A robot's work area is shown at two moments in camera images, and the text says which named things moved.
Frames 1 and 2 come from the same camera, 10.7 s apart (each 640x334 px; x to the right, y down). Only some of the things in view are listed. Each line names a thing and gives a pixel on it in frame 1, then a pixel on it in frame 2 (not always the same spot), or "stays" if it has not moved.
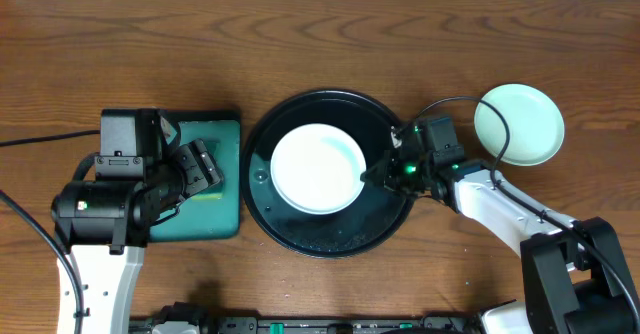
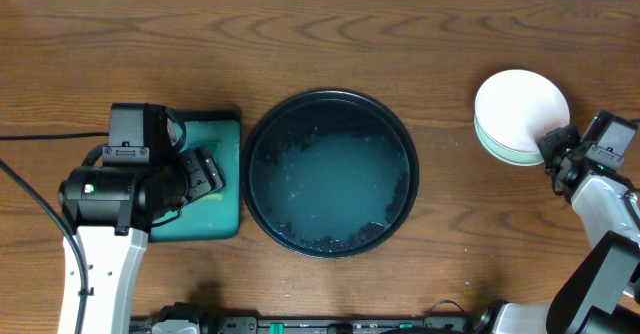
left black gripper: (197, 168) stays
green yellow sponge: (207, 197) stays
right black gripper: (392, 172) to (555, 144)
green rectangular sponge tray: (214, 214) stays
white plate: (316, 168) to (518, 107)
